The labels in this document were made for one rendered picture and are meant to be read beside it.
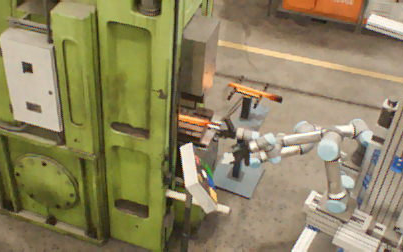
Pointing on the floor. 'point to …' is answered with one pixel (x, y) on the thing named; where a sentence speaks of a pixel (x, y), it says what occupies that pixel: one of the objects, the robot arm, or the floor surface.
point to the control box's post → (187, 221)
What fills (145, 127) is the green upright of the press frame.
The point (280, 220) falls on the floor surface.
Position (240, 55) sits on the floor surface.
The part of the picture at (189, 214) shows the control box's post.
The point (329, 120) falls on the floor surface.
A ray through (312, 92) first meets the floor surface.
